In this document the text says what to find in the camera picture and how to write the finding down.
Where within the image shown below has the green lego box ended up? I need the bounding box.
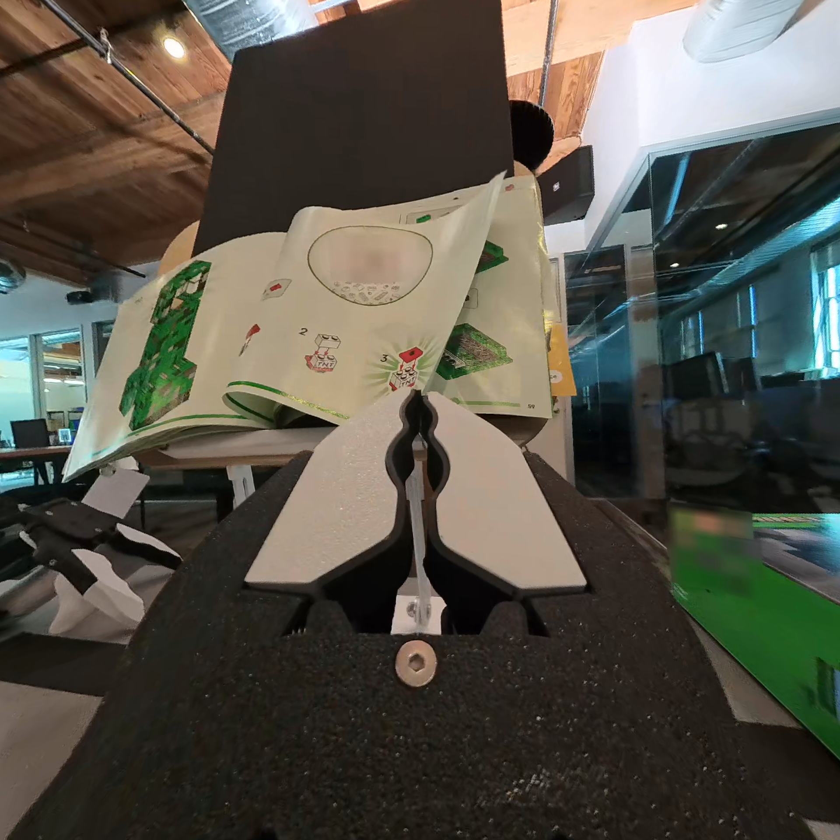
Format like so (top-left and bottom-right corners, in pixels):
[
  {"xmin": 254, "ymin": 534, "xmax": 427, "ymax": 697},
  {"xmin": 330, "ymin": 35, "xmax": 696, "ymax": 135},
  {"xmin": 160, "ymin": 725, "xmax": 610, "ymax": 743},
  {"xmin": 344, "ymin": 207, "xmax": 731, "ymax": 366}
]
[{"xmin": 669, "ymin": 505, "xmax": 840, "ymax": 759}]

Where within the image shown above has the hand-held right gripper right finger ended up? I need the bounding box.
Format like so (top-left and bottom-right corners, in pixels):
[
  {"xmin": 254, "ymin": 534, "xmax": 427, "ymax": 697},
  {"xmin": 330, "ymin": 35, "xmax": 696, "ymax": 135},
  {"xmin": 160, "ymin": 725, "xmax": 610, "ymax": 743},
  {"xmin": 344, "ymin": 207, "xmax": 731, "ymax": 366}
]
[{"xmin": 420, "ymin": 392, "xmax": 588, "ymax": 631}]

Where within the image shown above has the silver ceiling duct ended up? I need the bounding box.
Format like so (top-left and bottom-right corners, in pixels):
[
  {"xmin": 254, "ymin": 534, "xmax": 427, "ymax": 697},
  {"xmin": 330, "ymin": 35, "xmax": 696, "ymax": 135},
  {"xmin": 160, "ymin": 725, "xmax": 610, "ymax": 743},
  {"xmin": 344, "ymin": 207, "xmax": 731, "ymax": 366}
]
[{"xmin": 182, "ymin": 0, "xmax": 319, "ymax": 63}]

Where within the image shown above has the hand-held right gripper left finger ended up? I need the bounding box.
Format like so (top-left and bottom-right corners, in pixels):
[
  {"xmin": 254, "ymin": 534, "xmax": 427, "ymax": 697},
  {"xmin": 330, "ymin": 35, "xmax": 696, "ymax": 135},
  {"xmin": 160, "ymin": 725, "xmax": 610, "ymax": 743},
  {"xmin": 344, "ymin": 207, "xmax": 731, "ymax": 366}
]
[{"xmin": 244, "ymin": 390, "xmax": 426, "ymax": 631}]

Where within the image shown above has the black speaker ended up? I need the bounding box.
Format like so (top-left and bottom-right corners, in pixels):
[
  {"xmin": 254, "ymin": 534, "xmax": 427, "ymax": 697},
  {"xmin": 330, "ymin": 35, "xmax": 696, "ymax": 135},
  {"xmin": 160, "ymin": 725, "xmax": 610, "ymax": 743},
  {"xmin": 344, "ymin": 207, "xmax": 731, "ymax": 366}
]
[{"xmin": 537, "ymin": 146, "xmax": 595, "ymax": 225}]

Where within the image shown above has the white paper sheet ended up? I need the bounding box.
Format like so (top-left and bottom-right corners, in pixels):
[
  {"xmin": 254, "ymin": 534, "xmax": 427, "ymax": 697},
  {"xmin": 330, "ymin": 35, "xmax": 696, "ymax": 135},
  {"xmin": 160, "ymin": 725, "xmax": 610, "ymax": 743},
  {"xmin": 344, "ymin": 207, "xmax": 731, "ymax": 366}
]
[{"xmin": 82, "ymin": 469, "xmax": 152, "ymax": 519}]

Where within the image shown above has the white ceiling duct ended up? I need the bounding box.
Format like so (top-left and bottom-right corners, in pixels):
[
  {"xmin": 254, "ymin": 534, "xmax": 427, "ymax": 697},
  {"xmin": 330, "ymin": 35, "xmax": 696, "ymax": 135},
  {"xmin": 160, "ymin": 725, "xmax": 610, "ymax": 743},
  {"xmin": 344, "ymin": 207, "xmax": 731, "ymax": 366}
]
[{"xmin": 682, "ymin": 0, "xmax": 807, "ymax": 64}]

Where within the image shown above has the lego instruction book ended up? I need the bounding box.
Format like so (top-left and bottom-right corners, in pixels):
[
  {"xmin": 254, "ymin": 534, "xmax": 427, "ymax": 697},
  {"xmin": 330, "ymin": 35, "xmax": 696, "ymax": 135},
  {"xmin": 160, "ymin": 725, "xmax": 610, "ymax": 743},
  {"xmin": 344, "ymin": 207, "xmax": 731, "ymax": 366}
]
[{"xmin": 62, "ymin": 172, "xmax": 557, "ymax": 483}]

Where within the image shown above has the spare black white gripper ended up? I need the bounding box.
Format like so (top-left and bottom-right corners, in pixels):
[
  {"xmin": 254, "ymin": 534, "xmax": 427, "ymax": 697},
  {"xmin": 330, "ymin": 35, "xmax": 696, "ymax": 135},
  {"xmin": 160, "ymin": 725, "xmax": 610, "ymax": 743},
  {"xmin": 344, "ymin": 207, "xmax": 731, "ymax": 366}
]
[{"xmin": 0, "ymin": 497, "xmax": 183, "ymax": 645}]

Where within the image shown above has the white book stand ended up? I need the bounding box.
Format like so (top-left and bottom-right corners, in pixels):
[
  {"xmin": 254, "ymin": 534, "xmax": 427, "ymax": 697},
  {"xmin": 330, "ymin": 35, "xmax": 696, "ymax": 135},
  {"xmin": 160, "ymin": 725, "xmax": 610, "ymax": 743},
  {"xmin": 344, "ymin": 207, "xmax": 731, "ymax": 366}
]
[{"xmin": 141, "ymin": 164, "xmax": 559, "ymax": 636}]

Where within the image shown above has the black panel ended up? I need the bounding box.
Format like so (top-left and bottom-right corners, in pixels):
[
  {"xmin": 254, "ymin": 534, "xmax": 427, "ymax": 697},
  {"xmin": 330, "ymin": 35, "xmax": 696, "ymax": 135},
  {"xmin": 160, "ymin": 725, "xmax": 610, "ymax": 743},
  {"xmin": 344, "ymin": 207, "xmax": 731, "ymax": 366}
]
[{"xmin": 192, "ymin": 0, "xmax": 516, "ymax": 258}]

